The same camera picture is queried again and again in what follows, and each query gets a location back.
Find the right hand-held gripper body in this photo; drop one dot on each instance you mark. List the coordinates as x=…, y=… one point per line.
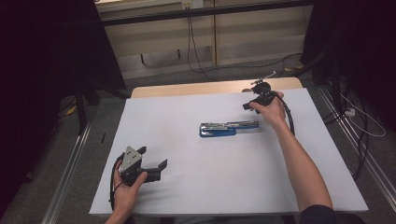
x=264, y=92

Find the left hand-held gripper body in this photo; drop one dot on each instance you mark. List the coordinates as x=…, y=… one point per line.
x=130, y=161

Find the blue stapler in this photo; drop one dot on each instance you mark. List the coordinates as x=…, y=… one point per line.
x=218, y=130

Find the person's right hand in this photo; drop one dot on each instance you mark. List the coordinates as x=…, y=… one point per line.
x=275, y=112

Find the person's left hand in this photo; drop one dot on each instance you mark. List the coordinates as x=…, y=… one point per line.
x=126, y=199

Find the round dark table grommet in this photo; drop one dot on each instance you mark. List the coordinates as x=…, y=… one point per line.
x=246, y=90

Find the beige wooden cabinet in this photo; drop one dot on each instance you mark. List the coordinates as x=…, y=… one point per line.
x=249, y=40

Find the white paper sheet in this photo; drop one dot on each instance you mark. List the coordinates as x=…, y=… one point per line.
x=218, y=174

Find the wooden table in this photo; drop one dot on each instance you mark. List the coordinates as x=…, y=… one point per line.
x=186, y=88

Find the black metal stand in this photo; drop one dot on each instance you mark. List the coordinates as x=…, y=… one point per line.
x=334, y=81

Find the black tripod stand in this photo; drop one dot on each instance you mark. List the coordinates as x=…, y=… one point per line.
x=81, y=109

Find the white power strip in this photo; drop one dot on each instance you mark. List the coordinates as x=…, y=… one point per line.
x=350, y=112

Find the black curtain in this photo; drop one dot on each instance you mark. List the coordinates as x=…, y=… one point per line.
x=37, y=62
x=367, y=46

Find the person's dark blue sleeve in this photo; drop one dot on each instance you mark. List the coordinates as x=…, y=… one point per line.
x=319, y=216

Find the black horizontal bar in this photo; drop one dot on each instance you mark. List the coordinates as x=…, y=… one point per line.
x=155, y=17

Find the aluminium floor rail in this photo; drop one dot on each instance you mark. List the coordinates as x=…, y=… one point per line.
x=358, y=146
x=65, y=180

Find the white wall outlet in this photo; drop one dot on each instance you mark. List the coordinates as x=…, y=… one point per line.
x=193, y=4

